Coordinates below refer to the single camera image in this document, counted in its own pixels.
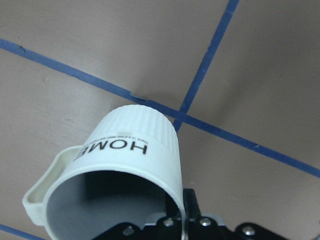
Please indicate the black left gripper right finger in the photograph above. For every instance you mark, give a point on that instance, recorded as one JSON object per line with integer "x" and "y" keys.
{"x": 197, "y": 226}

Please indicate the white mug purple rim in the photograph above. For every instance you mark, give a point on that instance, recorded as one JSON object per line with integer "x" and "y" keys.
{"x": 127, "y": 171}

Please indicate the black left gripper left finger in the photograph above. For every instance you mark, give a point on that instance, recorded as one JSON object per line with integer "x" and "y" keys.
{"x": 158, "y": 226}

